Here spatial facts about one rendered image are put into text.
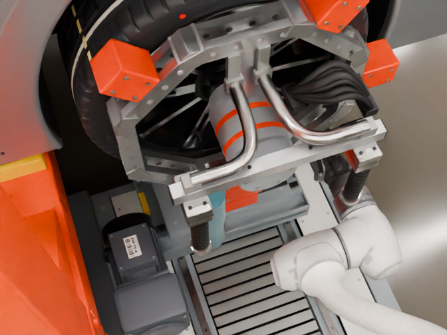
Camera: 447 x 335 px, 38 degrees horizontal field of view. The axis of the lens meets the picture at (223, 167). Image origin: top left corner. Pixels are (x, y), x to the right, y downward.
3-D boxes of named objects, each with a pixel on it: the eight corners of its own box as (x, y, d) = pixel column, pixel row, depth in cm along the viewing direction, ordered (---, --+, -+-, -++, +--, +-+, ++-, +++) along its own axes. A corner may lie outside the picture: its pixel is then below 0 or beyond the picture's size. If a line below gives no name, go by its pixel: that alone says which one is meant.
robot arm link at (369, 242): (384, 197, 146) (330, 217, 145) (415, 259, 139) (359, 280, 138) (376, 215, 156) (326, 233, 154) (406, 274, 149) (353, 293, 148)
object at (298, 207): (267, 126, 226) (269, 111, 217) (306, 216, 210) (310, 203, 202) (128, 169, 218) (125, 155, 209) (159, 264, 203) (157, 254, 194)
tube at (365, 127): (333, 56, 129) (342, 21, 120) (375, 135, 121) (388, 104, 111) (251, 80, 126) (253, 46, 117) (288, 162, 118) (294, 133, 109)
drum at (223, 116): (262, 102, 148) (266, 66, 135) (298, 181, 138) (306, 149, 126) (203, 120, 145) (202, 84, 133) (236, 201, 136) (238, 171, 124)
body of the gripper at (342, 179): (343, 203, 158) (328, 171, 162) (370, 185, 153) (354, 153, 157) (326, 201, 152) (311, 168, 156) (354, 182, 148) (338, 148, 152)
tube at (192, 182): (240, 83, 126) (242, 50, 117) (277, 166, 118) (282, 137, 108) (153, 109, 123) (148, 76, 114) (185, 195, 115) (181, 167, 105)
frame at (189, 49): (330, 124, 168) (374, -28, 120) (340, 145, 166) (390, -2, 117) (129, 187, 160) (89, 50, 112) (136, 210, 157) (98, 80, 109)
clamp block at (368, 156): (358, 129, 130) (363, 115, 126) (378, 167, 126) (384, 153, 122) (335, 136, 130) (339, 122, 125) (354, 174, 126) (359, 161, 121)
